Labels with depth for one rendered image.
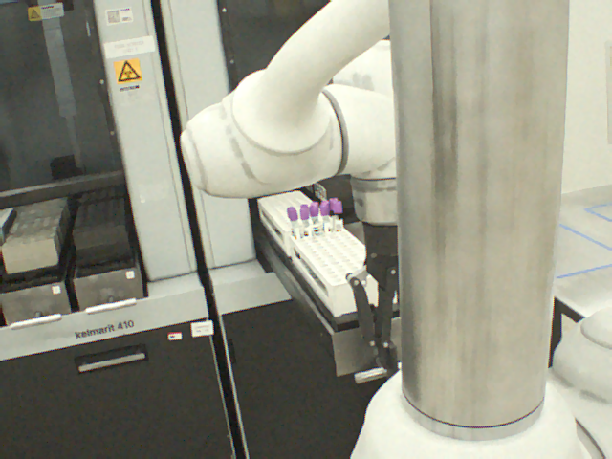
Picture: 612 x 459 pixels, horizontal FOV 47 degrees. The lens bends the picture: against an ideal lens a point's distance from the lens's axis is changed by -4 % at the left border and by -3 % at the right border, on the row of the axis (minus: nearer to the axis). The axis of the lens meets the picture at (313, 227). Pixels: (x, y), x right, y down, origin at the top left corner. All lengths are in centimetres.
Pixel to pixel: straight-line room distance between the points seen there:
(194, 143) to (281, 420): 104
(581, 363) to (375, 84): 38
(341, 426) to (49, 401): 67
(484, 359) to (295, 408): 126
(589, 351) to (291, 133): 34
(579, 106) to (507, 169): 284
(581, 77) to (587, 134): 25
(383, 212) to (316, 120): 17
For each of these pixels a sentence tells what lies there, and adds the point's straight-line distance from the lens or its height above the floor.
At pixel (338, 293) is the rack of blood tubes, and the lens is 107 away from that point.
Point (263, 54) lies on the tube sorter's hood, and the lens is 154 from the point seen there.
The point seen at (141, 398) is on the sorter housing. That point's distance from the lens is 162.
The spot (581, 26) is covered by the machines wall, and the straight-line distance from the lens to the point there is 322.
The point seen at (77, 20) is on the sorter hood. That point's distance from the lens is 151.
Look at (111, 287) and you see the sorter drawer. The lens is 151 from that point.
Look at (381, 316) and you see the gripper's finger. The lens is 92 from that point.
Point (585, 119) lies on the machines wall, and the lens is 326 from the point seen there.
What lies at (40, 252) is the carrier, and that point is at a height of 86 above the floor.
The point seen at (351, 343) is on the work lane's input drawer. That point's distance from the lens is 106.
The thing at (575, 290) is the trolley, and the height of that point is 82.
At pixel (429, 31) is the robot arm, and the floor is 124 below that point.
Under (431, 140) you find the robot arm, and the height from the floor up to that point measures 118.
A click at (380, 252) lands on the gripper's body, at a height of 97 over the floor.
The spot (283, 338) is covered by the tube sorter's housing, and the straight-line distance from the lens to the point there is 160.
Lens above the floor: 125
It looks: 17 degrees down
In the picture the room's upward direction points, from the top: 8 degrees counter-clockwise
